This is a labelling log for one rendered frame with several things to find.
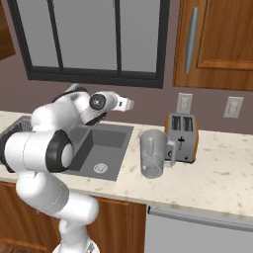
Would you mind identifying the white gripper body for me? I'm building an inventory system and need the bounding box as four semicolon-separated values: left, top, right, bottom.
125;99;135;112

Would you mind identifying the grey translucent jug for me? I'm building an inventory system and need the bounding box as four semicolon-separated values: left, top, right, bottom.
136;128;179;180

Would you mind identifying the grey kitchen sink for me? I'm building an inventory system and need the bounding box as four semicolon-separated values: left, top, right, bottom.
0;115;135;182

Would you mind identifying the silver and orange toaster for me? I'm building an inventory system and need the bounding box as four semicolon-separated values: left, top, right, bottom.
163;113;200;164

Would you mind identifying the black framed window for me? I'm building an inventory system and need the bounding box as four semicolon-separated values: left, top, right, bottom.
7;0;171;89

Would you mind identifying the wooden base cupboard door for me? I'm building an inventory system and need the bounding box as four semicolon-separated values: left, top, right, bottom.
86;196;131;253
0;181;62;253

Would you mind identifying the silver dishwasher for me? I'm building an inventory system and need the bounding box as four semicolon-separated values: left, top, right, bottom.
143;205;253;253

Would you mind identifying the white wall socket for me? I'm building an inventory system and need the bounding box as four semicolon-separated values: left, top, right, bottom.
223;96;245;120
176;92;194;115

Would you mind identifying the silver cupboard door handle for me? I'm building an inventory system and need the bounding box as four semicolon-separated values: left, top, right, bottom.
184;7;200;75

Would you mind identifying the wooden wall cupboard door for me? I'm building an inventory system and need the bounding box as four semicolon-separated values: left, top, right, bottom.
172;0;253;92

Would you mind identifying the wooden wall cupboard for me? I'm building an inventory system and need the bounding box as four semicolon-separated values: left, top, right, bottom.
0;0;17;61

